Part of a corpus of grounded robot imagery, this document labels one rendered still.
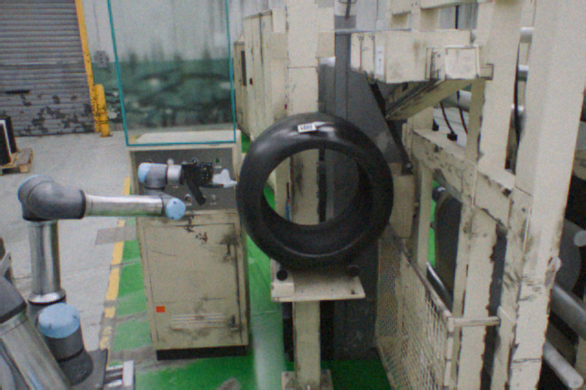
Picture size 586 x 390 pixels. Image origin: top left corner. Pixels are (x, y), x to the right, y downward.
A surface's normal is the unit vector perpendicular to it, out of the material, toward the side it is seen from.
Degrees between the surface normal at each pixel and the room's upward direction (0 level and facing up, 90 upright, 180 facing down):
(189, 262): 90
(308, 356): 90
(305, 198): 90
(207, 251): 90
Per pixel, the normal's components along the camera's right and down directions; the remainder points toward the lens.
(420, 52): 0.06, 0.30
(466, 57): 0.04, 0.00
